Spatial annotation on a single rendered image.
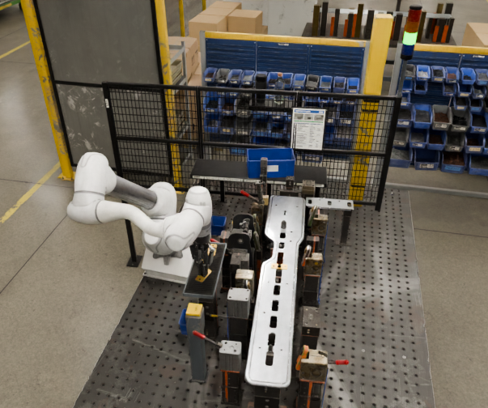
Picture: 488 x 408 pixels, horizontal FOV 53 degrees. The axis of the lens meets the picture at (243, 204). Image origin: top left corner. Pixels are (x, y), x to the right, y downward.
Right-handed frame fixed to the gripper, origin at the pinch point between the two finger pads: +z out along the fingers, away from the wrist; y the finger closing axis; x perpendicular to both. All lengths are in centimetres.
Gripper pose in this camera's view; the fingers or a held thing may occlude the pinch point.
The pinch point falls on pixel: (202, 268)
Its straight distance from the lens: 218.6
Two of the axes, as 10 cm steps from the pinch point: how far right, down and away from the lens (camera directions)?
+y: 8.8, 2.7, -3.8
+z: 0.0, 8.2, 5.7
